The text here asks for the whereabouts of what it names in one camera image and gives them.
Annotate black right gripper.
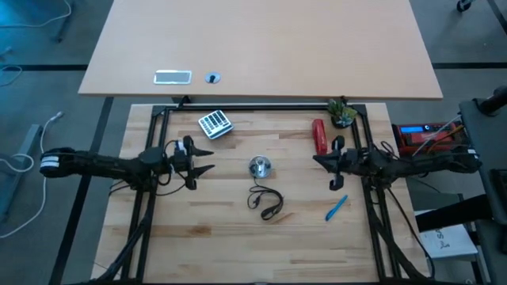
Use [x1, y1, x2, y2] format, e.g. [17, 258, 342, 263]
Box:
[312, 135, 364, 192]

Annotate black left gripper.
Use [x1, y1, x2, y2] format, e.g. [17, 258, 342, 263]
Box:
[170, 135, 216, 192]

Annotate chrome lamp socket base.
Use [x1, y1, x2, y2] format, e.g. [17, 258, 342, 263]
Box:
[248, 154, 273, 179]

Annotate black lamp power cord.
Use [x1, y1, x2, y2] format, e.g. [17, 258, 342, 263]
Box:
[246, 177, 285, 222]

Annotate red stapler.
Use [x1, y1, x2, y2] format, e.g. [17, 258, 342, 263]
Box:
[311, 118, 329, 156]

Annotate grey calculator black keys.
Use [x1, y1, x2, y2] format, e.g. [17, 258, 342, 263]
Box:
[197, 109, 234, 141]

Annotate blue pen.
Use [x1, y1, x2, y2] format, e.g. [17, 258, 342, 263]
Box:
[324, 194, 349, 222]

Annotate small potted succulent plant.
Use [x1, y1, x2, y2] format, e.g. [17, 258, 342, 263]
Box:
[326, 96, 359, 130]

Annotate red bench power supply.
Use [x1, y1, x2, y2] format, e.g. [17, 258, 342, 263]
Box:
[391, 121, 471, 158]

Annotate large beige desk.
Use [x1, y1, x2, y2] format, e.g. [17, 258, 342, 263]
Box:
[78, 0, 444, 100]

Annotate white printed box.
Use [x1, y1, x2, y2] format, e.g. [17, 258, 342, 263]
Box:
[418, 223, 479, 260]

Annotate grey equipment cart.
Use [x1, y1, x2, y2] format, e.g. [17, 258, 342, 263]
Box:
[414, 85, 507, 285]

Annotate grey desk foot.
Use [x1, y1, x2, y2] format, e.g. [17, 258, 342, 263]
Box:
[0, 124, 44, 226]

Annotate black chair base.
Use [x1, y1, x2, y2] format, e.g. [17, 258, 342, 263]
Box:
[455, 0, 507, 35]

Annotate black aluminium table frame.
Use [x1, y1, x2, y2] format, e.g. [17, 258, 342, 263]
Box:
[74, 101, 436, 285]

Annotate white cable with plug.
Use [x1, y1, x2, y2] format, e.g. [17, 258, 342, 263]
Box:
[0, 111, 64, 240]

